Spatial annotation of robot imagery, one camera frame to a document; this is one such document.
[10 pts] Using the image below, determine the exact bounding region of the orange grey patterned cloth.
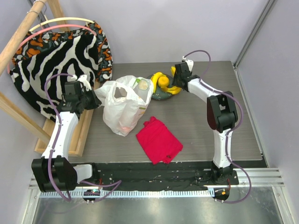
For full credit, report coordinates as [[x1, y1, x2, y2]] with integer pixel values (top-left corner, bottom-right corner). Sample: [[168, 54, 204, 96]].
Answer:
[[11, 22, 113, 83]]

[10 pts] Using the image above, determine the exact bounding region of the red folded cloth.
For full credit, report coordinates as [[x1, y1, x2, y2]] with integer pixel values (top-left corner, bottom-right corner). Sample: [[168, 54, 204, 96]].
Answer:
[[136, 116, 183, 165]]

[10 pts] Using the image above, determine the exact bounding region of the cream hanger hoop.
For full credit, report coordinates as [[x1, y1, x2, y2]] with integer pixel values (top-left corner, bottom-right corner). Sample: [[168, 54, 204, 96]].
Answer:
[[29, 17, 94, 32]]

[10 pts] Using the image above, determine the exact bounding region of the wooden rack frame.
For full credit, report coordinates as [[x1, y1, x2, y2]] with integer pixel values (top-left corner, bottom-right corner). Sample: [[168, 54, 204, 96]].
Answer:
[[0, 0, 96, 157]]

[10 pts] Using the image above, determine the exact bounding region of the aluminium rail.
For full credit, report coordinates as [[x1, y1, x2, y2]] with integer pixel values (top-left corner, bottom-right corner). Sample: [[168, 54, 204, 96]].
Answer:
[[29, 168, 287, 199]]

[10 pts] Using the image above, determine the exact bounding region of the white lemon-print plastic bag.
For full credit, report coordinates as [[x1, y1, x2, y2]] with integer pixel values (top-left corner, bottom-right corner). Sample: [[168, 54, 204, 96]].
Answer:
[[95, 75, 154, 136]]

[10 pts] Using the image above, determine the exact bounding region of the pink hanger hoop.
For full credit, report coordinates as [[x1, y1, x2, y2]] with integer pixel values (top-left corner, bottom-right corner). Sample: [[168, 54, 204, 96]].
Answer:
[[9, 22, 101, 79]]

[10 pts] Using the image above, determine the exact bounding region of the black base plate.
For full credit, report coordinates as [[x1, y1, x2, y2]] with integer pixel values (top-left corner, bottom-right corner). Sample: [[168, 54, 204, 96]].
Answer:
[[87, 161, 239, 191]]

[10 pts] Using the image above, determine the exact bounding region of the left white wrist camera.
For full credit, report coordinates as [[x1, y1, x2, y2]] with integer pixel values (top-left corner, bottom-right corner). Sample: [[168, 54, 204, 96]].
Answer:
[[71, 75, 92, 91]]

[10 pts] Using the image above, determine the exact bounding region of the dark round plate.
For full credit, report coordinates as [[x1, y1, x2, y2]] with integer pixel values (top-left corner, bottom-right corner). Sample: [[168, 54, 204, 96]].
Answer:
[[151, 74, 173, 100]]

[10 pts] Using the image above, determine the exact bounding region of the zebra pattern cloth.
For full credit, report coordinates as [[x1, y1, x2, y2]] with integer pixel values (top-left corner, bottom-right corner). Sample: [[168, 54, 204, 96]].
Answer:
[[10, 34, 99, 121]]

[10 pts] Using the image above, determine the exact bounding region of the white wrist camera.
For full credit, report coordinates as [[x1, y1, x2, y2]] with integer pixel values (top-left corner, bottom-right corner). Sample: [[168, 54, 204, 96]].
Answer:
[[182, 56, 194, 72], [71, 75, 92, 91]]

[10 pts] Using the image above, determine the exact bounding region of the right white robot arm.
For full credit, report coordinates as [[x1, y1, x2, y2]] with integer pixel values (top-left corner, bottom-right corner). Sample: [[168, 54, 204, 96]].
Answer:
[[172, 60, 238, 184]]

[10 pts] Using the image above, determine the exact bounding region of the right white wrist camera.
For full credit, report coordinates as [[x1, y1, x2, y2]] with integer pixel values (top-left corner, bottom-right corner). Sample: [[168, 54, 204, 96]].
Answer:
[[182, 56, 194, 72]]

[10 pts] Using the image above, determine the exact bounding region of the yellow banana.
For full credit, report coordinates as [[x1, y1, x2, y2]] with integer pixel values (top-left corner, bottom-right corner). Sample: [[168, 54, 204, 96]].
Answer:
[[161, 66, 182, 95], [151, 72, 166, 93]]

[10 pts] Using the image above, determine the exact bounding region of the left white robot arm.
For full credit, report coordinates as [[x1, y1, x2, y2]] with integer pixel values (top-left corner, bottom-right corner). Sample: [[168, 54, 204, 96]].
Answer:
[[31, 75, 101, 192]]

